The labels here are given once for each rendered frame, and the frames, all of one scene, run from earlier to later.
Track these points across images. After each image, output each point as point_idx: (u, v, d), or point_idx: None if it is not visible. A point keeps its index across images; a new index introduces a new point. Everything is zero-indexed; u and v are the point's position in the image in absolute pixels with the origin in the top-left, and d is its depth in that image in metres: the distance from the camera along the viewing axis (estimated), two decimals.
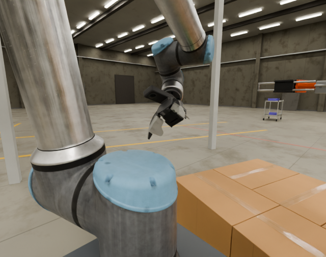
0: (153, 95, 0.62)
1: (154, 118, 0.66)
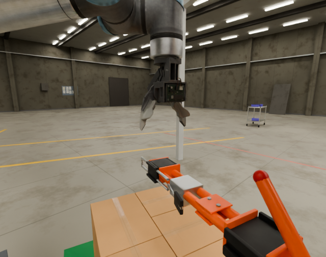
0: None
1: None
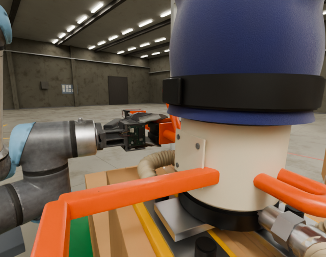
0: None
1: (140, 117, 0.54)
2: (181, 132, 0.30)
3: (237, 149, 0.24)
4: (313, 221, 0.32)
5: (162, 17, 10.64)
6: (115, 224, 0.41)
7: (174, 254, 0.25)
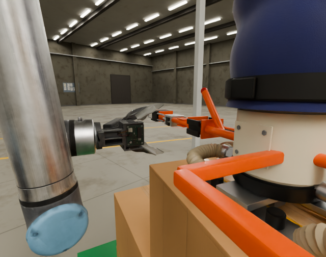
0: None
1: (136, 113, 0.53)
2: (242, 123, 0.36)
3: (300, 134, 0.29)
4: None
5: None
6: (171, 207, 0.46)
7: None
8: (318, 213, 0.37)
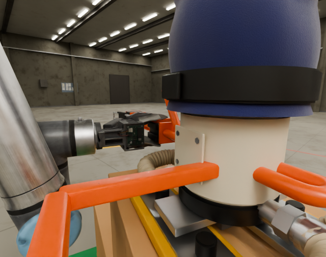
0: None
1: (139, 117, 0.54)
2: (180, 128, 0.30)
3: (236, 143, 0.24)
4: (314, 217, 0.32)
5: (167, 9, 10.02)
6: (118, 225, 0.41)
7: (174, 250, 0.25)
8: None
